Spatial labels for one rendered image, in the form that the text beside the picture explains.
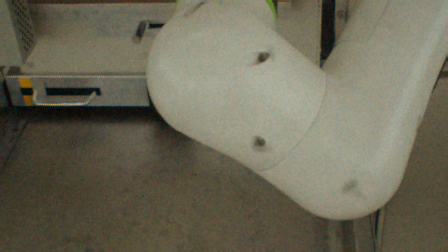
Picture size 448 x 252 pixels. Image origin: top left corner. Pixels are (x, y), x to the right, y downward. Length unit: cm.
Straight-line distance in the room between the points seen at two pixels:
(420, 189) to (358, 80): 97
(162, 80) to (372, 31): 19
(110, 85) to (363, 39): 64
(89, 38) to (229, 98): 65
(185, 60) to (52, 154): 65
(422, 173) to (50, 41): 80
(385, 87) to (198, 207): 48
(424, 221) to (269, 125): 110
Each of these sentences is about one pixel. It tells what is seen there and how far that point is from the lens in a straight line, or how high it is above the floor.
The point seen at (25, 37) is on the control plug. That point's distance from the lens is 105.
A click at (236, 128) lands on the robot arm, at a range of 51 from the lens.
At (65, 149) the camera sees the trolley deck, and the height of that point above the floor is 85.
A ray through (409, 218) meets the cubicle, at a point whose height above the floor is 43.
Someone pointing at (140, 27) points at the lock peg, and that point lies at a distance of 106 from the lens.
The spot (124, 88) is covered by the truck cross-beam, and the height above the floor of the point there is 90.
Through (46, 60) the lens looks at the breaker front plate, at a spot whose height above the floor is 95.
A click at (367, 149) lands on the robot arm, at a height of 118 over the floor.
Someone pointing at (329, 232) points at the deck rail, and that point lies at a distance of 94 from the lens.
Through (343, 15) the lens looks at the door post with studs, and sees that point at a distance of 128.
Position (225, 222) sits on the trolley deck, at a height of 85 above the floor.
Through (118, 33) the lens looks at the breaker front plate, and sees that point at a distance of 110.
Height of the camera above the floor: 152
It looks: 36 degrees down
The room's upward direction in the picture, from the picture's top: 4 degrees counter-clockwise
